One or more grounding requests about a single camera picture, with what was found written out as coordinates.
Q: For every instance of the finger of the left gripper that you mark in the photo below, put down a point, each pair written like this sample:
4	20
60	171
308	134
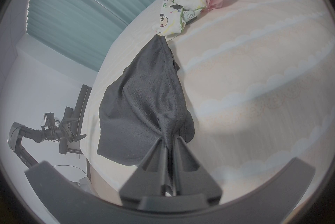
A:
78	137
70	120

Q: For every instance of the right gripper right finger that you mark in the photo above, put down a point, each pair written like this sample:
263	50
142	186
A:
192	175

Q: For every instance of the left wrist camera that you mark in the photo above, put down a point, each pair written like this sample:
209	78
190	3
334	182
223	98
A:
49	118

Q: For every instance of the bed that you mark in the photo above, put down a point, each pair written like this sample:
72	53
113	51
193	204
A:
256	81

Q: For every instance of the black upright stand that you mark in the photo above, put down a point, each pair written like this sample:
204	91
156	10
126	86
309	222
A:
81	113

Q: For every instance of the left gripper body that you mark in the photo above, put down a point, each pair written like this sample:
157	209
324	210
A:
65	130

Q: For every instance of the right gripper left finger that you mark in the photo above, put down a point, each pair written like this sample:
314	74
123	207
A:
146	175

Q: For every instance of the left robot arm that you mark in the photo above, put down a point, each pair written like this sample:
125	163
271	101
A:
26	134

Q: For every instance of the blue-green curtain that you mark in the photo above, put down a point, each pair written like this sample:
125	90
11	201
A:
86	3

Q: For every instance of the black shorts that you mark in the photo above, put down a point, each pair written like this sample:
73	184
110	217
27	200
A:
146	92

